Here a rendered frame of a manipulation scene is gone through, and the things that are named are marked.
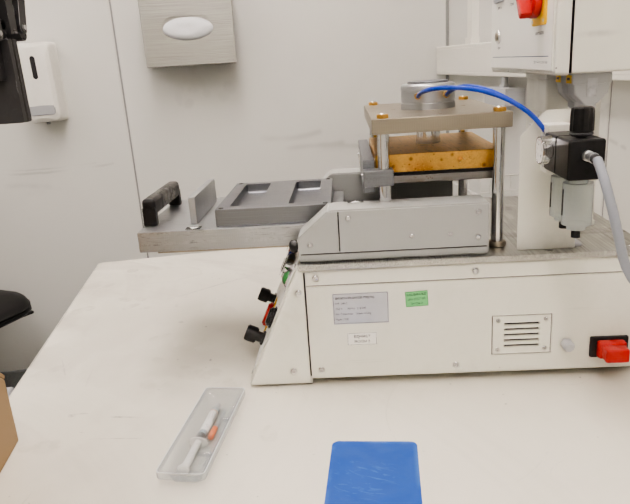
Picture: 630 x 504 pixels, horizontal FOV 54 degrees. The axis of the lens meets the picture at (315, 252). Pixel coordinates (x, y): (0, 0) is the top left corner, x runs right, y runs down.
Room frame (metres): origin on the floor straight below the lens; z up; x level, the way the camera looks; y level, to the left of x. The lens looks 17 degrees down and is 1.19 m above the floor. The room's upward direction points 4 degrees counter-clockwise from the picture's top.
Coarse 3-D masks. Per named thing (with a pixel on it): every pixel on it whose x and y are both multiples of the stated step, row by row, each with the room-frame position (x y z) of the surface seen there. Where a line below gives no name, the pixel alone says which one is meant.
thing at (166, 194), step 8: (168, 184) 1.01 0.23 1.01; (176, 184) 1.02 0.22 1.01; (160, 192) 0.94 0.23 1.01; (168, 192) 0.97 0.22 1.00; (176, 192) 1.02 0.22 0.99; (144, 200) 0.90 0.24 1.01; (152, 200) 0.90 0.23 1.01; (160, 200) 0.92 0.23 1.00; (168, 200) 0.96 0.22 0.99; (176, 200) 1.03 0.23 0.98; (144, 208) 0.89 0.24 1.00; (152, 208) 0.89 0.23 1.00; (160, 208) 0.92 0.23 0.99; (144, 216) 0.89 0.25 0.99; (152, 216) 0.89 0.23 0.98; (144, 224) 0.89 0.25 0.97; (152, 224) 0.89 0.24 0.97
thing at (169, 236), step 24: (336, 192) 1.05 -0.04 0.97; (168, 216) 0.95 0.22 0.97; (192, 216) 0.89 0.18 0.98; (144, 240) 0.86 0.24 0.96; (168, 240) 0.86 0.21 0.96; (192, 240) 0.85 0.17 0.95; (216, 240) 0.85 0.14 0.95; (240, 240) 0.85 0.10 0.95; (264, 240) 0.85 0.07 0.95; (288, 240) 0.85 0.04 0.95
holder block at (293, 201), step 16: (240, 192) 0.98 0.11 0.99; (256, 192) 1.04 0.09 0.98; (272, 192) 0.96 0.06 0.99; (288, 192) 0.95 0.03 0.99; (304, 192) 1.02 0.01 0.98; (320, 192) 0.93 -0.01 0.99; (224, 208) 0.87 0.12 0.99; (240, 208) 0.86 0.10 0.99; (256, 208) 0.86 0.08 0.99; (272, 208) 0.86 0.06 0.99; (288, 208) 0.86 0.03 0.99; (304, 208) 0.85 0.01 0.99; (320, 208) 0.85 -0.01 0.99; (224, 224) 0.86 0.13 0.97; (240, 224) 0.86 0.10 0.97; (256, 224) 0.86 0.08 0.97
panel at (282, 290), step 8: (296, 256) 0.89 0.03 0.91; (296, 264) 0.81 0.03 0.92; (288, 280) 0.82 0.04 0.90; (280, 288) 1.00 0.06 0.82; (288, 288) 0.81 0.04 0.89; (280, 296) 0.89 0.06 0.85; (280, 304) 0.81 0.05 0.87; (272, 320) 0.82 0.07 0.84; (264, 344) 0.81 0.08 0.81; (256, 360) 0.85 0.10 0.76
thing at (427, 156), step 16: (400, 144) 0.94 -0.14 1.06; (416, 144) 0.93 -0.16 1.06; (432, 144) 0.92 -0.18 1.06; (448, 144) 0.90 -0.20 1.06; (464, 144) 0.89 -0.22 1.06; (480, 144) 0.88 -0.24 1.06; (400, 160) 0.84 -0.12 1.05; (416, 160) 0.84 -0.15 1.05; (432, 160) 0.84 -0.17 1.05; (448, 160) 0.84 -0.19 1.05; (464, 160) 0.82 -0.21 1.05; (480, 160) 0.84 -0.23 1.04; (400, 176) 0.84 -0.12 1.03; (416, 176) 0.84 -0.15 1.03; (432, 176) 0.84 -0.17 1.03; (448, 176) 0.84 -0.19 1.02; (464, 176) 0.84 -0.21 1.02; (480, 176) 0.84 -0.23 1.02
